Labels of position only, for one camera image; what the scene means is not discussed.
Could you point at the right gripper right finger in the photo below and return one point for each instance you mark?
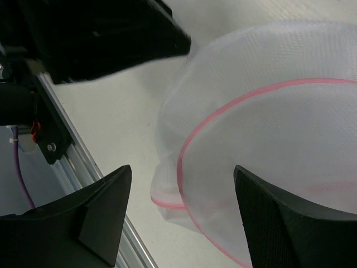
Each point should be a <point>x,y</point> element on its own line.
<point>285,230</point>

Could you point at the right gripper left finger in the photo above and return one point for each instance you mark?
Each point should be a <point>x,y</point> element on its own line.
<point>82,229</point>

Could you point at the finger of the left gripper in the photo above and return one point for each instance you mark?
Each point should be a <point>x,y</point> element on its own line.
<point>86,40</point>

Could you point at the white mesh laundry bag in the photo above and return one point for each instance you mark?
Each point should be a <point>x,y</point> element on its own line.
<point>279,100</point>

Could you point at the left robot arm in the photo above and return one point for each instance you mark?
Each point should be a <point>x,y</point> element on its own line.
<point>18,100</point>

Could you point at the aluminium mounting rail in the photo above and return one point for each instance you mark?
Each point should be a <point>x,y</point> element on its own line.
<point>132,252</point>

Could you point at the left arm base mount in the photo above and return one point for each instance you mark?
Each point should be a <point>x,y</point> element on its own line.
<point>49,131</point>

